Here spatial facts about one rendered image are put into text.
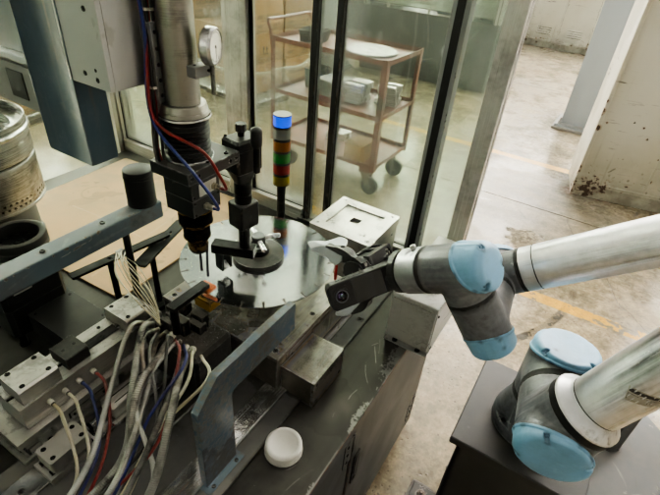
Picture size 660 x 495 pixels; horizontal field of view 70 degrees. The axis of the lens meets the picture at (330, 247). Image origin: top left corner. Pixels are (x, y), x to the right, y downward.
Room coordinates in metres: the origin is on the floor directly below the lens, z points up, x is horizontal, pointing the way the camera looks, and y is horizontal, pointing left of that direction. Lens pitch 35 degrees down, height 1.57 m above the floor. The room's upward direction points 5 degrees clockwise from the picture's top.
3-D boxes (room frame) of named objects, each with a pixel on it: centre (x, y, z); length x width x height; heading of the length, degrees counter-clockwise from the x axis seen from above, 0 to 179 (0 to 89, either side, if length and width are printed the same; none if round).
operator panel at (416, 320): (0.91, -0.26, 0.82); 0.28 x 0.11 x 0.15; 151
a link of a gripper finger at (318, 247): (0.72, -0.01, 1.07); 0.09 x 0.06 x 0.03; 51
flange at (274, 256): (0.82, 0.15, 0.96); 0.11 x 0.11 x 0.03
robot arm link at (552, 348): (0.60, -0.44, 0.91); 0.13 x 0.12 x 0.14; 159
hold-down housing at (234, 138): (0.75, 0.16, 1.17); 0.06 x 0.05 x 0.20; 142
